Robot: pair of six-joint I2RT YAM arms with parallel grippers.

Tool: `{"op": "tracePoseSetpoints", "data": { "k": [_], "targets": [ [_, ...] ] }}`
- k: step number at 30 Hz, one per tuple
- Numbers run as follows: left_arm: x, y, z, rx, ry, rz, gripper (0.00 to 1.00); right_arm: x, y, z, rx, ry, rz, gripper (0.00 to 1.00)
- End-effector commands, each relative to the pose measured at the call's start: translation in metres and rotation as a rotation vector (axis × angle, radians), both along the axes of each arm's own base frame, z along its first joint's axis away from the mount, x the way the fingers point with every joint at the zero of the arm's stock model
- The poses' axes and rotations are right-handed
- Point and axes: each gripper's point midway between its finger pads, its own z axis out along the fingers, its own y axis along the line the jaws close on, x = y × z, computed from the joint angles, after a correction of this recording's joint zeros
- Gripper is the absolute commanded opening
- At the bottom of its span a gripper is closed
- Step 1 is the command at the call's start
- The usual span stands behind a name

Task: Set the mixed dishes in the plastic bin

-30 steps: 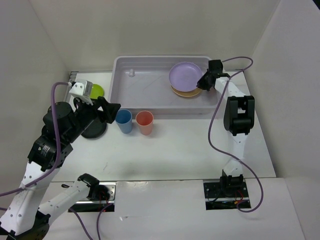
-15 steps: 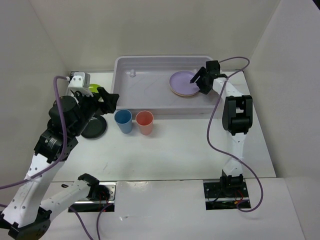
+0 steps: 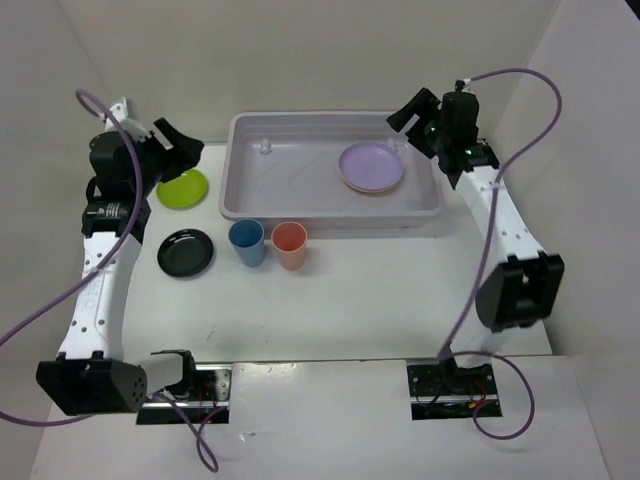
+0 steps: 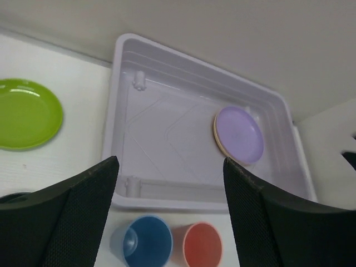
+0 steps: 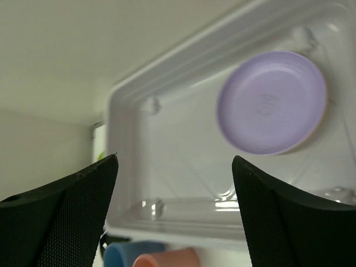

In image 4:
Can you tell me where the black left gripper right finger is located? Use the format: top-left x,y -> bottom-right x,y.
223,158 -> 355,266

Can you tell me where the lavender plastic bin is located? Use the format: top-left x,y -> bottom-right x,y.
102,33 -> 317,212

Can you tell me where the pink cup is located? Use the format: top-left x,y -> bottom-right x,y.
171,222 -> 223,267

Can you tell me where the yellow plate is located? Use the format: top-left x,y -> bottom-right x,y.
212,114 -> 236,161

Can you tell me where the blue cup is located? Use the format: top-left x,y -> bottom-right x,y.
110,215 -> 173,267

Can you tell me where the black plate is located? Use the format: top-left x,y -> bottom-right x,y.
0,192 -> 30,204

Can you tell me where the green plate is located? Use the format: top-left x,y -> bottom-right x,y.
1,78 -> 63,150

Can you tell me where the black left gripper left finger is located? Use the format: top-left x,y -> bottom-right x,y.
1,156 -> 119,266

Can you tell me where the purple plate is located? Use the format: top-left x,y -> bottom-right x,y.
217,106 -> 264,165

